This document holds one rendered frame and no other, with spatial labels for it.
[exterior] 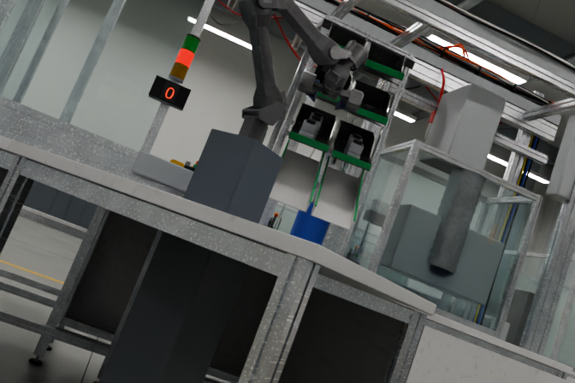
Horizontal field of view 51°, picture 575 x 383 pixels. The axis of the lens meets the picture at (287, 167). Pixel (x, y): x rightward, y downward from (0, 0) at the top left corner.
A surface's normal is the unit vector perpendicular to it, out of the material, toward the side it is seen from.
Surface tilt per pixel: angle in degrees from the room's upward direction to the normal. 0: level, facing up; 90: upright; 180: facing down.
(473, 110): 90
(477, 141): 90
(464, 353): 90
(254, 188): 90
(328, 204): 45
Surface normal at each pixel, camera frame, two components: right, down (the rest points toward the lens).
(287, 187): 0.30, -0.75
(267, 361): -0.47, -0.33
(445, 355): 0.23, -0.08
